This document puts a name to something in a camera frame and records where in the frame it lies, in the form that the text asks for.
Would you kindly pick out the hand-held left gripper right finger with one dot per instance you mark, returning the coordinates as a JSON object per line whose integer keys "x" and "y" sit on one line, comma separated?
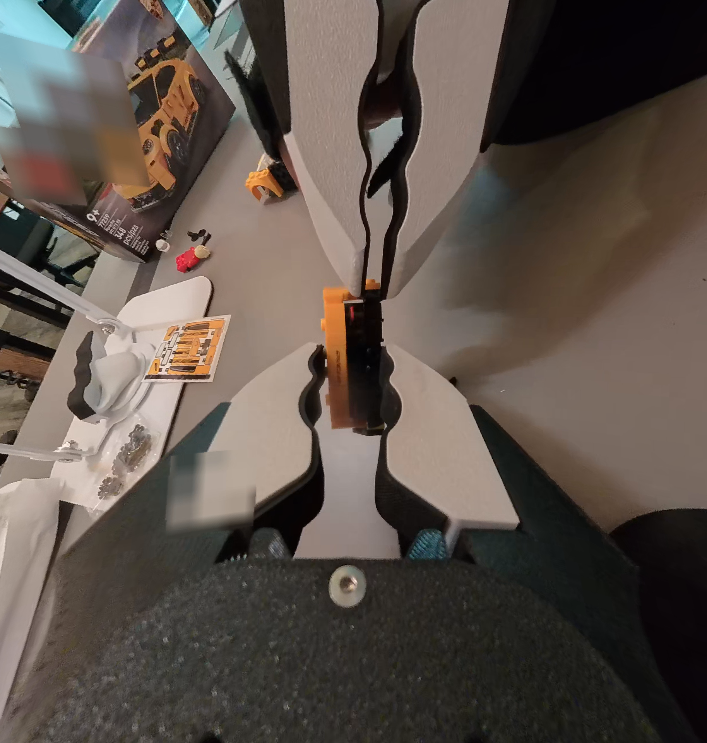
{"x": 440, "y": 453}

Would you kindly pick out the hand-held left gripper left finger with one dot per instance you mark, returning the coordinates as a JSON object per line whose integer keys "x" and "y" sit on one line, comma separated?
{"x": 272, "y": 418}

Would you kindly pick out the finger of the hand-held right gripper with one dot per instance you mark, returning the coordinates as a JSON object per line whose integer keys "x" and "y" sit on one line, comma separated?
{"x": 324, "y": 87}
{"x": 452, "y": 87}

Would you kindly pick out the orange black lego car assembly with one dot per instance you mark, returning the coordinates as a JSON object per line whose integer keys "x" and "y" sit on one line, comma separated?
{"x": 337, "y": 348}

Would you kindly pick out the person's right forearm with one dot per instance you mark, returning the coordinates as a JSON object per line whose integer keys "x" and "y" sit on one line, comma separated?
{"x": 591, "y": 58}

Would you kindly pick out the lego set box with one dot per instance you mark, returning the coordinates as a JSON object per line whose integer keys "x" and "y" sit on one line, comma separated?
{"x": 173, "y": 104}

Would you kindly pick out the orange lego sticker sheet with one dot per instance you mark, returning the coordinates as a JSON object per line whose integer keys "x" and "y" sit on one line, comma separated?
{"x": 185, "y": 348}

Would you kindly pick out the lego wheel arch assembly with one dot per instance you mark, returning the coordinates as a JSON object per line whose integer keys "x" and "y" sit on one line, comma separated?
{"x": 260, "y": 183}

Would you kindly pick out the clear bag of lego parts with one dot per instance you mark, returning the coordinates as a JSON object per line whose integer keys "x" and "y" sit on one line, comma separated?
{"x": 130, "y": 450}

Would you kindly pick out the red lego minifigure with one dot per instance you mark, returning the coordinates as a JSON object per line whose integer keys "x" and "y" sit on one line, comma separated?
{"x": 188, "y": 259}

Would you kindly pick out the small black lego piece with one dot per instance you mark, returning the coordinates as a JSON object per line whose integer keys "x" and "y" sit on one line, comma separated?
{"x": 199, "y": 235}

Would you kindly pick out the person's black jacket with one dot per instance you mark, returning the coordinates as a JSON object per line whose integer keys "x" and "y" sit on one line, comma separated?
{"x": 678, "y": 609}

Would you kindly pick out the white paper bag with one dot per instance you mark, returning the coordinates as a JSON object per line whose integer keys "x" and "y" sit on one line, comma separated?
{"x": 11, "y": 551}

